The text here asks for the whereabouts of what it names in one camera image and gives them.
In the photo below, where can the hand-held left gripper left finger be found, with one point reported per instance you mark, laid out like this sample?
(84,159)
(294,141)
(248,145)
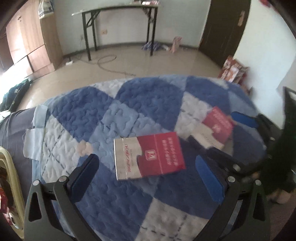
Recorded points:
(83,178)

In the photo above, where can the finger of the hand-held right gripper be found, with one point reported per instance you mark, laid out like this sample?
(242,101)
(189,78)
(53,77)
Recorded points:
(242,119)
(222,155)

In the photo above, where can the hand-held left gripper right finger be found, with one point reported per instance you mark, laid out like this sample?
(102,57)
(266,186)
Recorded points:
(209,183)

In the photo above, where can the red white cigarette box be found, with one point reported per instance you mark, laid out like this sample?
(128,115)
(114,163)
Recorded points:
(218,122)

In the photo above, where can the red silver cigarette box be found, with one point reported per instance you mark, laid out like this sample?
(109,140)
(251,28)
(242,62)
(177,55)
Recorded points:
(159,155)

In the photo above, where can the cream plastic basin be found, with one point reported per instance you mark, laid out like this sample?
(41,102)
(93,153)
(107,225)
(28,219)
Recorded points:
(11,176)

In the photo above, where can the person's right hand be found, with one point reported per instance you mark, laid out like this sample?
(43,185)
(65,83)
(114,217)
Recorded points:
(281,198)

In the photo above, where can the dark wooden door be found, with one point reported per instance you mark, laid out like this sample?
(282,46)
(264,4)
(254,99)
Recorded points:
(222,34)

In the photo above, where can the blue white quilted blanket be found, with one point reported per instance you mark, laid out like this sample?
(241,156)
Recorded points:
(138,102)

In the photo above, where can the pink carton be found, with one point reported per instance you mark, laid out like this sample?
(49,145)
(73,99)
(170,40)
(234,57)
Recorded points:
(176,44)

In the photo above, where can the dark green bag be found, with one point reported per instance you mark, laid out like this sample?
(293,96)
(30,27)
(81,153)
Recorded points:
(13,92)

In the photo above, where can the blue patterned cloth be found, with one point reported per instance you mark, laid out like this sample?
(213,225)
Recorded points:
(153,45)

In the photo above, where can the pink items on table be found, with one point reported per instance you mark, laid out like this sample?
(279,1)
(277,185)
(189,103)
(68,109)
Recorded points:
(150,2)

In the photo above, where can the wooden wardrobe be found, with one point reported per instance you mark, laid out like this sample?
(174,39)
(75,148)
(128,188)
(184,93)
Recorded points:
(30,34)

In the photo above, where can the black folding table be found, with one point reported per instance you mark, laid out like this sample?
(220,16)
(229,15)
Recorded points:
(111,8)

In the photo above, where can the white plastic bag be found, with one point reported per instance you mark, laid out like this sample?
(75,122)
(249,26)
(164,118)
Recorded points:
(45,9)

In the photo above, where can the red wall decoration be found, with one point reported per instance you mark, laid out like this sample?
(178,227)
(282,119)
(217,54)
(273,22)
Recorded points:
(263,1)

